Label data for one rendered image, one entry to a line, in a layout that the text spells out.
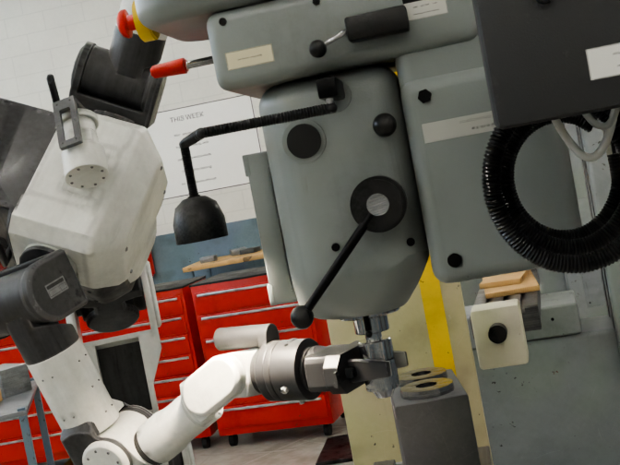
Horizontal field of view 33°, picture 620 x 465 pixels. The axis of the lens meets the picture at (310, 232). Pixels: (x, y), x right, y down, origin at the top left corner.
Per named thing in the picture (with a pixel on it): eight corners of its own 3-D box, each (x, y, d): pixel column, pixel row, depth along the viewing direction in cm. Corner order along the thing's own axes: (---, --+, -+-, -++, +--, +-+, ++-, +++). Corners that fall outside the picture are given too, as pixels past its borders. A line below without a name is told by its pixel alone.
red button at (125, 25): (116, 38, 143) (111, 8, 142) (125, 41, 147) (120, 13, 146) (139, 33, 142) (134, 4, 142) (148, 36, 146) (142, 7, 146)
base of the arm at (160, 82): (66, 118, 186) (59, 102, 175) (89, 52, 189) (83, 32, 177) (148, 143, 188) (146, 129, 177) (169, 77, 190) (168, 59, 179)
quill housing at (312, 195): (292, 333, 134) (245, 88, 132) (314, 309, 154) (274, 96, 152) (439, 309, 131) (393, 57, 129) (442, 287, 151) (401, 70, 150)
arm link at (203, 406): (244, 385, 148) (184, 434, 153) (279, 376, 155) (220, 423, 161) (222, 347, 149) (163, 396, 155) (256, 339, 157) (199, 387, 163)
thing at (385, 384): (369, 386, 146) (362, 345, 146) (402, 381, 145) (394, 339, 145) (363, 394, 142) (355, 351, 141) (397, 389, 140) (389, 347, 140)
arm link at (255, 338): (273, 405, 147) (208, 408, 152) (312, 393, 156) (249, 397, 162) (265, 325, 147) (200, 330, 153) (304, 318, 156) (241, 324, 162)
